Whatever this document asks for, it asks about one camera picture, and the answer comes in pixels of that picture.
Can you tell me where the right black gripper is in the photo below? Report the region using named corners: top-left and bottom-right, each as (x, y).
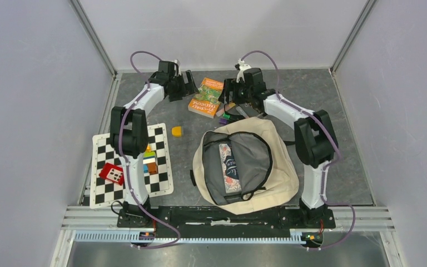
top-left (219, 78), bottom-right (253, 105)

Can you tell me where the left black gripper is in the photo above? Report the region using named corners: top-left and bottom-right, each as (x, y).
top-left (168, 70), bottom-right (199, 102)

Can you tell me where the orange treehouse book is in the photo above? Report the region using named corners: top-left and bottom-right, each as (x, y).
top-left (188, 78), bottom-right (224, 118)

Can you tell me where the cream canvas backpack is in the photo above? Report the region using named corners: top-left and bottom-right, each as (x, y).
top-left (191, 117), bottom-right (299, 215)

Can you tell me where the floral navy book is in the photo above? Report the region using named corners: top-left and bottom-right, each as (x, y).
top-left (219, 143), bottom-right (241, 194)

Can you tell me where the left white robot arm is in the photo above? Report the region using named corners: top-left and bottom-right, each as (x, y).
top-left (110, 60), bottom-right (197, 227)

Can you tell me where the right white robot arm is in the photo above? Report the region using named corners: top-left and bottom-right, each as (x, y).
top-left (221, 63), bottom-right (340, 227)

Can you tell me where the green marker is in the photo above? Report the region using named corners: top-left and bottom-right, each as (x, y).
top-left (222, 113), bottom-right (245, 122)

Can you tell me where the yellow cube block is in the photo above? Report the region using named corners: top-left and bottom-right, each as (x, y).
top-left (171, 126), bottom-right (183, 137)

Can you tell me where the colourful block stack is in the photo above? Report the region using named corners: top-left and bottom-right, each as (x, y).
top-left (143, 145), bottom-right (158, 175)

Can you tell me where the red calculator toy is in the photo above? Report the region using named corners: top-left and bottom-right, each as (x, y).
top-left (98, 163), bottom-right (124, 186)

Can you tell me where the checkered chess mat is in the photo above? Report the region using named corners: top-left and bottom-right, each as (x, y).
top-left (86, 123), bottom-right (174, 209)

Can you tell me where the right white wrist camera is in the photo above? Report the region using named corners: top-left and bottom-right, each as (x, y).
top-left (235, 58), bottom-right (251, 83)

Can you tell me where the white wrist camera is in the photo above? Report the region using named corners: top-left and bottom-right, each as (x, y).
top-left (235, 58), bottom-right (251, 83)
top-left (172, 59), bottom-right (181, 76)

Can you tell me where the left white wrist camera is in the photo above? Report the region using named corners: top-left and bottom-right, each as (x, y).
top-left (172, 59), bottom-right (181, 76)

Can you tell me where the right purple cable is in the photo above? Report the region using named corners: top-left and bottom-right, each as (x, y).
top-left (240, 50), bottom-right (356, 251)

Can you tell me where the purple cable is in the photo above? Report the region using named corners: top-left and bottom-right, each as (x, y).
top-left (117, 51), bottom-right (182, 250)
top-left (240, 50), bottom-right (356, 251)

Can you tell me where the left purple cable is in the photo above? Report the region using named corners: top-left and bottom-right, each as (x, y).
top-left (117, 51), bottom-right (182, 250)

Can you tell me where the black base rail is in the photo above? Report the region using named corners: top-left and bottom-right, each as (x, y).
top-left (117, 206), bottom-right (336, 242)

